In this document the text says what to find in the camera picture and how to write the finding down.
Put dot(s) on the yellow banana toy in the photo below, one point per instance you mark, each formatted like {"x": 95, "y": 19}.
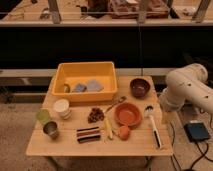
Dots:
{"x": 108, "y": 128}

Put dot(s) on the small orange fruit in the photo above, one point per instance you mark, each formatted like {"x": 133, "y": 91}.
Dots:
{"x": 124, "y": 132}

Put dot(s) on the white paper cup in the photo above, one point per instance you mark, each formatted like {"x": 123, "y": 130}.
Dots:
{"x": 62, "y": 108}

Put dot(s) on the wooden spoon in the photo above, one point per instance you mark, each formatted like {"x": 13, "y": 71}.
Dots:
{"x": 118, "y": 101}

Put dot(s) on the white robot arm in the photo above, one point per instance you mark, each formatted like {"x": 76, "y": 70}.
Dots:
{"x": 187, "y": 83}

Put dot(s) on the blue sponge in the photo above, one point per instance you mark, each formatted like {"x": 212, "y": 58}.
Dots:
{"x": 79, "y": 88}

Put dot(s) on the grey cloth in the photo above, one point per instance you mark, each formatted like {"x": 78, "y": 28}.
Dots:
{"x": 94, "y": 86}

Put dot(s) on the striped brown eraser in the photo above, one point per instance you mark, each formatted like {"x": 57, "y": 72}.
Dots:
{"x": 88, "y": 134}

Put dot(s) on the green plastic cup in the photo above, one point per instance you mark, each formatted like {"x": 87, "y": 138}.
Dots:
{"x": 43, "y": 116}

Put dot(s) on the bunch of dark grapes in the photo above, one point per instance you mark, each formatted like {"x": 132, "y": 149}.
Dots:
{"x": 95, "y": 115}

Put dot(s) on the dark brown bowl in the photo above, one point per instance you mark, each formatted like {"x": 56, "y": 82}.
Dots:
{"x": 139, "y": 88}

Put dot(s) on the metal cup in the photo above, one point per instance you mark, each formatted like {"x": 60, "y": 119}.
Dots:
{"x": 51, "y": 129}

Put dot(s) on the wooden table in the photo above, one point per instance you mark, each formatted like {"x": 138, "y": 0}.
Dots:
{"x": 140, "y": 143}

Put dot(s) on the orange bowl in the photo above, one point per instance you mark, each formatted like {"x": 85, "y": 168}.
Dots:
{"x": 127, "y": 114}

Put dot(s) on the green yellow item in bin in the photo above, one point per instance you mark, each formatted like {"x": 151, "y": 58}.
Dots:
{"x": 66, "y": 88}

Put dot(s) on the black power box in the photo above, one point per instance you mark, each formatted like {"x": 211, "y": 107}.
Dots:
{"x": 196, "y": 132}

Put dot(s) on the yellow plastic bin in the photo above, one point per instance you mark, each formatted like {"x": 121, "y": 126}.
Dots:
{"x": 81, "y": 72}

